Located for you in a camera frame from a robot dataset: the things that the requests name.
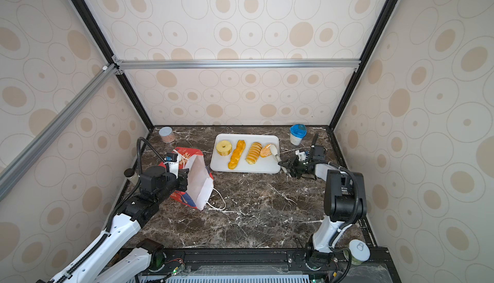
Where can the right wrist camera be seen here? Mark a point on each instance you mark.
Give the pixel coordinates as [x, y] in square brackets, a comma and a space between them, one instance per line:
[302, 155]

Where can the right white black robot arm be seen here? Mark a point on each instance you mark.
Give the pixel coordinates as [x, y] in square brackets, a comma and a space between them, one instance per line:
[344, 200]

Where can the yellow ring shaped fake bread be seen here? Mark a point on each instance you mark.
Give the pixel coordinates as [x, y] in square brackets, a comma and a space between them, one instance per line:
[224, 148]

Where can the small orange fake bread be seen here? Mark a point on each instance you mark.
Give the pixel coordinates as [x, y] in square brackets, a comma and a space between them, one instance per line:
[266, 151]

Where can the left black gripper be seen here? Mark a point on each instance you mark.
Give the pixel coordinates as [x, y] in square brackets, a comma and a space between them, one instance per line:
[182, 177]

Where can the red paper gift bag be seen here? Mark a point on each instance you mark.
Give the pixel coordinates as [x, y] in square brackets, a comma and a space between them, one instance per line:
[200, 183]

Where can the small bottle with black cap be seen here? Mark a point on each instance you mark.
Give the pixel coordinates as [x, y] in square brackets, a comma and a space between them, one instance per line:
[132, 176]

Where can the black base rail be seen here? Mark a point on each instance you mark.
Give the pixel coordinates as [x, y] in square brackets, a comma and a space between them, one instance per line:
[267, 265]

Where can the left diagonal aluminium rail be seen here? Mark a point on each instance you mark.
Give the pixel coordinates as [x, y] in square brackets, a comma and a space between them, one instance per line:
[25, 160]

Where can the ridged oval fake bread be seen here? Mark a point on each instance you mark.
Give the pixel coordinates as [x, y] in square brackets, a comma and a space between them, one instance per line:
[254, 153]

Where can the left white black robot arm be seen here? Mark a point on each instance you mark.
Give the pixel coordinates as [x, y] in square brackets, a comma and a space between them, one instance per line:
[126, 220]

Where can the white plastic tray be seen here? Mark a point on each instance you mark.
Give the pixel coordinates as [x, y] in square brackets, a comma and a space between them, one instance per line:
[267, 165]

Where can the long twisted fake bread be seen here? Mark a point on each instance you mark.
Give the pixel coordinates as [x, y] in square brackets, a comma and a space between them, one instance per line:
[236, 154]

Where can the blue lidded white cup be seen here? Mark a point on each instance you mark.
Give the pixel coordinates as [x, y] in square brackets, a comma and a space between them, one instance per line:
[297, 133]

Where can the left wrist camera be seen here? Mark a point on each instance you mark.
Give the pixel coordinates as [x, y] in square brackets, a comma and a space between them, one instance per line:
[171, 157]

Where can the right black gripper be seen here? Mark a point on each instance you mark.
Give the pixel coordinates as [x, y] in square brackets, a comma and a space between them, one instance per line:
[293, 166]

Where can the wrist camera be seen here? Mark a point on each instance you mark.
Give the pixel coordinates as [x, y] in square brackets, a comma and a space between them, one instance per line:
[171, 157]
[302, 155]

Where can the horizontal aluminium frame rail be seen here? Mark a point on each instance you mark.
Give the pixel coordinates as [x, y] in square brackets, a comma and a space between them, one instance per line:
[236, 64]

